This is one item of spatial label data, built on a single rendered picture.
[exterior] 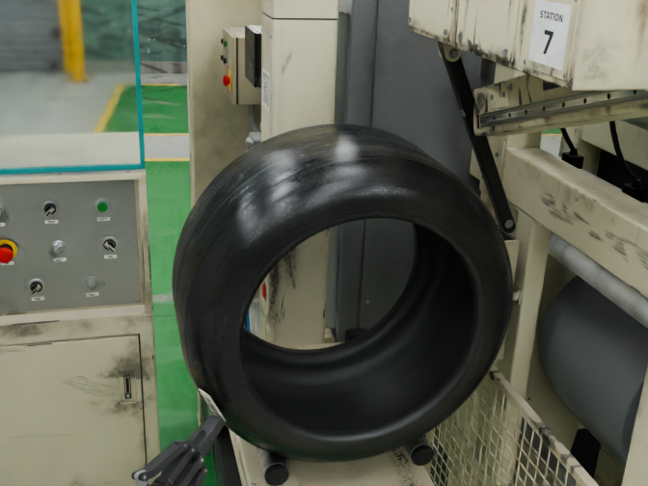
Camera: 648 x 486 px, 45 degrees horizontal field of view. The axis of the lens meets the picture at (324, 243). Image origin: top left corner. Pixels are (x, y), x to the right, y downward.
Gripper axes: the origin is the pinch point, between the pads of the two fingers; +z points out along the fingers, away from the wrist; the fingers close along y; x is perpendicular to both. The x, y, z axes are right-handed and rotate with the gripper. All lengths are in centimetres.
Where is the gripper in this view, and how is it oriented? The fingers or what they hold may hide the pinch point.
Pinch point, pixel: (205, 435)
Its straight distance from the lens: 134.7
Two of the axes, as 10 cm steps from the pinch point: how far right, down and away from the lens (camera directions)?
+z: 4.7, -6.3, 6.2
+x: 7.6, -0.7, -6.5
